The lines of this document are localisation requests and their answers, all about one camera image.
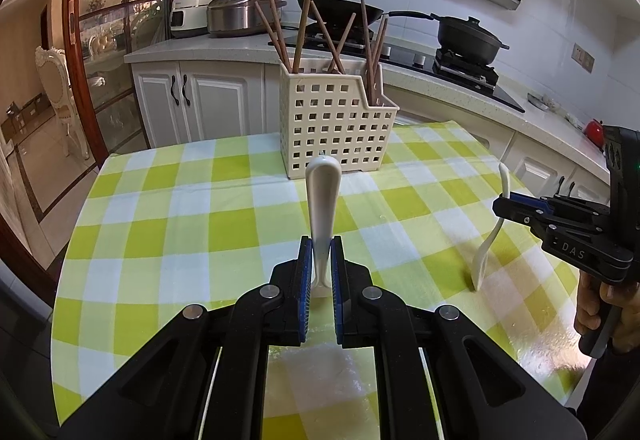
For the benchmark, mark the black gas stove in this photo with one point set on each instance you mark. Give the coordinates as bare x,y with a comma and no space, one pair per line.
450,78

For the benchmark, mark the white plastic utensil basket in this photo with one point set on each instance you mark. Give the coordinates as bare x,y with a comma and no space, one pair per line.
325,130

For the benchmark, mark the black frying pan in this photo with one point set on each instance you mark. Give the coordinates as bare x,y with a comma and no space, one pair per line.
335,6

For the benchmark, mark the white ornate chair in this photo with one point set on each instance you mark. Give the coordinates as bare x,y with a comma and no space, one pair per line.
55,85

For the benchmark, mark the bunch of chopsticks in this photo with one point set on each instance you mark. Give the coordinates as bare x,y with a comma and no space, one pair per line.
302,30

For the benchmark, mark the person's right hand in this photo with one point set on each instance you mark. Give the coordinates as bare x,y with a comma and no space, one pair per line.
625,315

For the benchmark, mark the black lidded pot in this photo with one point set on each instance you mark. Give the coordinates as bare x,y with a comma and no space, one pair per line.
467,40

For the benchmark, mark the green checkered tablecloth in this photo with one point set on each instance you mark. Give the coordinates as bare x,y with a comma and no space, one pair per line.
150,230

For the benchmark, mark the small metal dish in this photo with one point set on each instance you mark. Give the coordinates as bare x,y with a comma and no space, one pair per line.
542,101

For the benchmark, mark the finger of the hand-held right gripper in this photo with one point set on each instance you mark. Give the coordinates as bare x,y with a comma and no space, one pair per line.
530,204
515,212

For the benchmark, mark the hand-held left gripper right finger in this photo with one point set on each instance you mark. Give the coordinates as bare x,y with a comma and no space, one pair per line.
336,280

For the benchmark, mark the white ceramic spoon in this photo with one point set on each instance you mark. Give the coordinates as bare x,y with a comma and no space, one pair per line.
482,260
322,200

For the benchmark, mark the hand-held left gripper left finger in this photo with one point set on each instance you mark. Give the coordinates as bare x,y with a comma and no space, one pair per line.
306,280

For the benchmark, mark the cardboard box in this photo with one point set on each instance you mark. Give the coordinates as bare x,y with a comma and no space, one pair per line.
25,120

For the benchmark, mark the stainless steel rice cooker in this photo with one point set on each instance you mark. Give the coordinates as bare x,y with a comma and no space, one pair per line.
235,15

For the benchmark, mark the white electric cooker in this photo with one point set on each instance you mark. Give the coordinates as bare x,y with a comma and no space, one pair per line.
190,15

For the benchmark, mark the small wall outlet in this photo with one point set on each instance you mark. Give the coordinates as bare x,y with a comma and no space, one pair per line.
582,56

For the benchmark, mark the white kitchen cabinet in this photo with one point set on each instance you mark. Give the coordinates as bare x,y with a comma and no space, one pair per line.
220,95

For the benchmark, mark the wooden glass sliding door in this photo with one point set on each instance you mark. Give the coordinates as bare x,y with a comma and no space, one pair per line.
75,70

